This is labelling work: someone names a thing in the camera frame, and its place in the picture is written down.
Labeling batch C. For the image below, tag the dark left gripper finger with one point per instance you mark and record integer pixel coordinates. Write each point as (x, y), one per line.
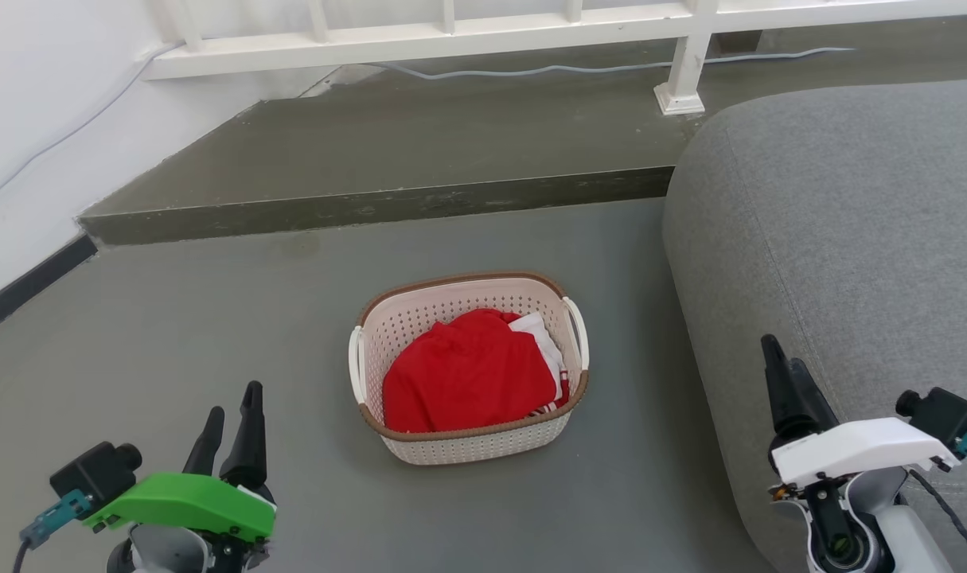
(204, 446)
(250, 446)

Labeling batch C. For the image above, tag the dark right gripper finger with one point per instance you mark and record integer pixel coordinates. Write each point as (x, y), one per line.
(813, 410)
(781, 406)

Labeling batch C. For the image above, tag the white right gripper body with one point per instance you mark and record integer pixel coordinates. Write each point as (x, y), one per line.
(857, 450)

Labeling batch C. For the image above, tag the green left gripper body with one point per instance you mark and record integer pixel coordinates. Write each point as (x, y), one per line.
(181, 501)

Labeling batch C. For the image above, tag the white perforated laundry basket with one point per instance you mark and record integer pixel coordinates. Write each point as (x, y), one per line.
(419, 318)

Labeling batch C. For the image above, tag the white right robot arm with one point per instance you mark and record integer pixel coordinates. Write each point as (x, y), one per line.
(905, 541)

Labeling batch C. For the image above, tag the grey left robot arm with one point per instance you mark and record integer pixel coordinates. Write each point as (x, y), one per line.
(165, 553)

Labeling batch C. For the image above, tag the grey fabric sofa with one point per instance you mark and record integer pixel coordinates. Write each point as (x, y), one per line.
(849, 239)

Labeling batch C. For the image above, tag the red garment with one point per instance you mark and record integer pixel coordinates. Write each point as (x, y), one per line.
(467, 374)

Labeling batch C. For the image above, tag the black baseboard strip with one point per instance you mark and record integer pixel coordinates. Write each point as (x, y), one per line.
(29, 282)

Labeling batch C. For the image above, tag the white garment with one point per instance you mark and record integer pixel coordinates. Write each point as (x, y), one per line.
(540, 338)

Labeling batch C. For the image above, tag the dark grey pillar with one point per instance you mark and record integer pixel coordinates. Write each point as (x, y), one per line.
(739, 41)

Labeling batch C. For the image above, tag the white railing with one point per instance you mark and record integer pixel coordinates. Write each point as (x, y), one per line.
(451, 36)

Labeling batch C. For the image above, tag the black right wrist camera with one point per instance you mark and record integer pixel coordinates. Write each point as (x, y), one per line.
(941, 418)

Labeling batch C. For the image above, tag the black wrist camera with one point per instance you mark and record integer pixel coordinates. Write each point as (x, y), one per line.
(941, 418)
(93, 473)

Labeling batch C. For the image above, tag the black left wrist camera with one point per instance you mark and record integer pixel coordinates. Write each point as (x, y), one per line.
(93, 473)

